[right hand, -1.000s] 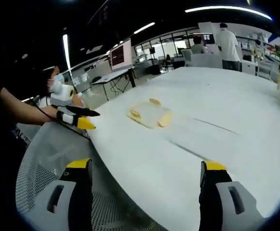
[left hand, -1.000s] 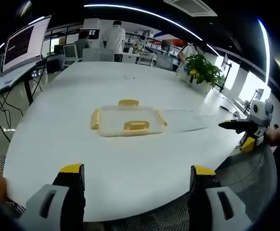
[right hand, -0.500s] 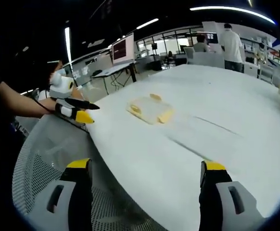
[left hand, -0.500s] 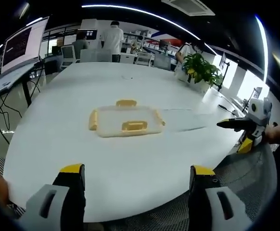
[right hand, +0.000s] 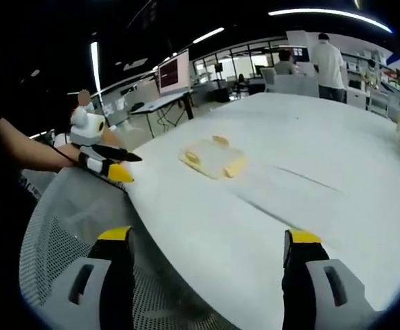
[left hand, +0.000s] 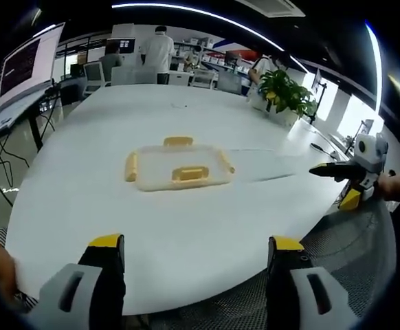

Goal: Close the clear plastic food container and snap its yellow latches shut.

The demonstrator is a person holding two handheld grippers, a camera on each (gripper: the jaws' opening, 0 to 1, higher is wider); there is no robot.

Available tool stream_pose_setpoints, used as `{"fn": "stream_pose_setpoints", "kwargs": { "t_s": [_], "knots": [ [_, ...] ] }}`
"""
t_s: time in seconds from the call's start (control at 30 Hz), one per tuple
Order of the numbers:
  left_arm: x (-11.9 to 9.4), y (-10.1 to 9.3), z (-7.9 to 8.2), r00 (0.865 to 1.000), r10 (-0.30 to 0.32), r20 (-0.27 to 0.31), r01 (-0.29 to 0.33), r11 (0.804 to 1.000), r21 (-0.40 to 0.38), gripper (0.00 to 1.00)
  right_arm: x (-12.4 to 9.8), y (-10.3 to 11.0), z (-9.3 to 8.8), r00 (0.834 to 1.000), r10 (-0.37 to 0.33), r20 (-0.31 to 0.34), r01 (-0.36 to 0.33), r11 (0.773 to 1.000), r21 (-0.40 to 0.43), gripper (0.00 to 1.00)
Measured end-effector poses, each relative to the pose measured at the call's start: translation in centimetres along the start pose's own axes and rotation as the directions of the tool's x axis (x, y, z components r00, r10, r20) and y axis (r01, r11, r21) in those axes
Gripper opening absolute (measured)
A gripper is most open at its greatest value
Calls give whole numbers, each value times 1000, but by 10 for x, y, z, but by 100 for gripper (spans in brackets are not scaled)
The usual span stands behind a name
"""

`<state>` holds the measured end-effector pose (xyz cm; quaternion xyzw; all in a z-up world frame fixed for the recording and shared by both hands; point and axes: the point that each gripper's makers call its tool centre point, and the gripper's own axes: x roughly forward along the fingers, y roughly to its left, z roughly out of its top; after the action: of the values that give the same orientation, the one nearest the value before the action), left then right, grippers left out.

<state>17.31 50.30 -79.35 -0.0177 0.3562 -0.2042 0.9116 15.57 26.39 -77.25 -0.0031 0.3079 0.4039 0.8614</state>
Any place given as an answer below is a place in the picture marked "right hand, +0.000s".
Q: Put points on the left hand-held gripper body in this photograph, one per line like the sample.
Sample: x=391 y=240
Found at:
x=85 y=125

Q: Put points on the white desk with black legs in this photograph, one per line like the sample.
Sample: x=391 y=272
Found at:
x=158 y=103

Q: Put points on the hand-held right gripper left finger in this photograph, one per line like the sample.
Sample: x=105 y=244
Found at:
x=98 y=275

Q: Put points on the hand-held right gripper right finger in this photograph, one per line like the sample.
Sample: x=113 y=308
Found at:
x=310 y=275

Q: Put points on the white mesh office chair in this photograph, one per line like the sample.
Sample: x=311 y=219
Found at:
x=69 y=220

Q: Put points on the long ceiling light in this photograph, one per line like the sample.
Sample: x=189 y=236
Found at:
x=327 y=15
x=96 y=67
x=208 y=35

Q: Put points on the computer monitor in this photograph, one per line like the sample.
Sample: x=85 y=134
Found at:
x=173 y=73

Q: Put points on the white cabinet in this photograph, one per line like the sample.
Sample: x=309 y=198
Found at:
x=356 y=93

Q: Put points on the person's left hand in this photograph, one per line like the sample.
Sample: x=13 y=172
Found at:
x=70 y=155

